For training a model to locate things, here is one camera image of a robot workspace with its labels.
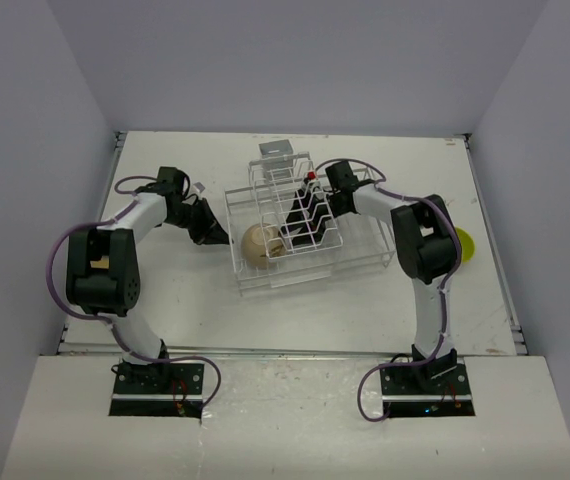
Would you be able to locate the beige bowl with drawing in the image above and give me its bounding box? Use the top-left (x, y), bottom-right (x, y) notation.
top-left (241, 224), bottom-right (286, 270)

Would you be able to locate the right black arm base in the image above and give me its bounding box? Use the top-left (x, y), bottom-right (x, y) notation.
top-left (379, 360), bottom-right (476, 419)

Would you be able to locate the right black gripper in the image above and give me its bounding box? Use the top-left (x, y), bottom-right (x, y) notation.
top-left (280, 190), bottom-right (349, 248)

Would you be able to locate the white wire dish rack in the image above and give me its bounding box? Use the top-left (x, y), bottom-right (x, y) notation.
top-left (224, 152), bottom-right (395, 293)

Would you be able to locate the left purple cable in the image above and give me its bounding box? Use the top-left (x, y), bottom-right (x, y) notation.
top-left (45, 175), bottom-right (224, 416)

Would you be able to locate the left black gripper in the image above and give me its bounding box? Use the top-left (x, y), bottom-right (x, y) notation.
top-left (166, 198), bottom-right (233, 246)

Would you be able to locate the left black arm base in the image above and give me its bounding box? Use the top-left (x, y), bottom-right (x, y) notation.
top-left (109, 362), bottom-right (204, 419)

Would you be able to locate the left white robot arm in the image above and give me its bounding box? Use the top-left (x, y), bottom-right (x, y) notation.
top-left (62, 166), bottom-right (230, 393)

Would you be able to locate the yellow-green bowl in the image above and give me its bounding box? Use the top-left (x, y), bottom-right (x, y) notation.
top-left (455, 227), bottom-right (476, 264)

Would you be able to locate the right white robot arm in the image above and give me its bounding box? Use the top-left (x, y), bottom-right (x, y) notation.
top-left (280, 159), bottom-right (462, 393)

